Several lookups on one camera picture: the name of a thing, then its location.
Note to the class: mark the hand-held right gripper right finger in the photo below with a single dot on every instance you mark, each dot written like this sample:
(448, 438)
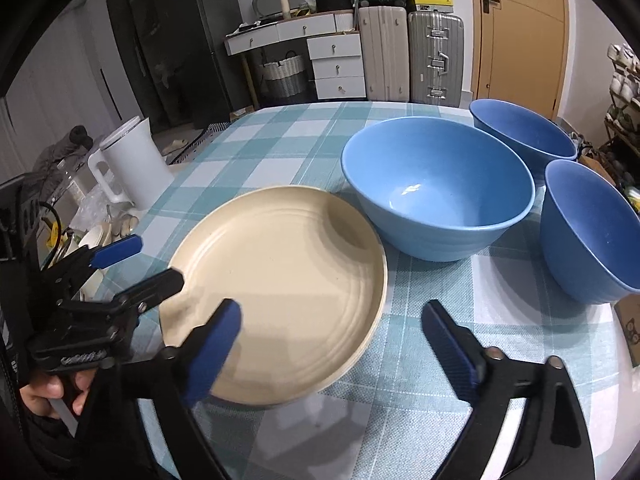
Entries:
(450, 350)

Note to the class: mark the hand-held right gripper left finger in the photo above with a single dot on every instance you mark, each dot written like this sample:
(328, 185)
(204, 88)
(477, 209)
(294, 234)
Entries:
(210, 355)

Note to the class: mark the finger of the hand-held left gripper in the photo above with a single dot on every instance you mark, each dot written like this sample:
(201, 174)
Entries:
(160, 282)
(117, 250)

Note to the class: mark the light blue bowl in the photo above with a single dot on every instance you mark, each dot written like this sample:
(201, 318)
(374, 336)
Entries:
(440, 170)

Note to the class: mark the person's left hand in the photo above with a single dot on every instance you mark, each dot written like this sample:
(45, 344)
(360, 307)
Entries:
(40, 395)

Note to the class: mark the white electric kettle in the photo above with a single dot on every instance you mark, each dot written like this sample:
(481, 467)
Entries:
(137, 165)

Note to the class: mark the dark grey cloth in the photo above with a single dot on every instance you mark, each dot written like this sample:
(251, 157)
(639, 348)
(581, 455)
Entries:
(65, 150)

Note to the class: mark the beige slipper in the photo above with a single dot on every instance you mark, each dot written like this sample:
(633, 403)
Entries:
(176, 144)

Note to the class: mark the grey striped floor mat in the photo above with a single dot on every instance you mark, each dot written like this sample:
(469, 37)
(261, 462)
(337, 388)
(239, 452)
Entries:
(210, 132)

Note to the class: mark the cardboard box with green print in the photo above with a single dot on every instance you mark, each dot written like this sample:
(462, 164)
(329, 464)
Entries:
(630, 330)

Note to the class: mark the white wardrobe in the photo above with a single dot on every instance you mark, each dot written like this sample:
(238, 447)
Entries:
(115, 50)

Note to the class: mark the teal checked tablecloth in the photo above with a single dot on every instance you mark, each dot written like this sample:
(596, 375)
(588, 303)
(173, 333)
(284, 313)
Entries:
(310, 135)

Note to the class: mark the dark grey refrigerator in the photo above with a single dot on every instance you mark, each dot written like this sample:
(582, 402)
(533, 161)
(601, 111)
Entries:
(195, 50)

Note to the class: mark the black glass cabinet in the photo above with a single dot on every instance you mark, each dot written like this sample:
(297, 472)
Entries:
(140, 35)

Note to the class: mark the brown cardboard box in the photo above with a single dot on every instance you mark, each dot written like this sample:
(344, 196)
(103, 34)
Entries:
(597, 167)

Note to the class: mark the woven laundry basket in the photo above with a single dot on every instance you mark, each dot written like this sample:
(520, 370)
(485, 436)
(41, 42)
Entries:
(285, 77)

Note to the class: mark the white dressing desk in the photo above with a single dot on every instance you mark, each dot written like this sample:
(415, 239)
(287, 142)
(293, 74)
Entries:
(335, 67)

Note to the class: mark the wooden shoe rack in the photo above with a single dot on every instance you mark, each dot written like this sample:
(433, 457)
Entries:
(620, 129)

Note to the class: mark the cream bottle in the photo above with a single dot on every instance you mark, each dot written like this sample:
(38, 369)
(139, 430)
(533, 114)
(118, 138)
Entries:
(285, 7)

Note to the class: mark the beige suitcase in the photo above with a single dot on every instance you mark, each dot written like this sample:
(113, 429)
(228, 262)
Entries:
(382, 55)

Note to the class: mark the silver suitcase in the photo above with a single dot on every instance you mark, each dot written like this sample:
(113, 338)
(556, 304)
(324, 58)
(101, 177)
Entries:
(435, 35)

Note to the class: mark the wooden door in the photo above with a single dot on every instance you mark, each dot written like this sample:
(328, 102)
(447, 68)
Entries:
(525, 35)

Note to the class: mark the black fabric box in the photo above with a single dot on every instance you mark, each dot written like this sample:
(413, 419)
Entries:
(332, 2)

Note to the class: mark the yellow and black shoe box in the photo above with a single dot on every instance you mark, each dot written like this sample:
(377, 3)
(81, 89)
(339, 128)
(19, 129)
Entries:
(430, 4)

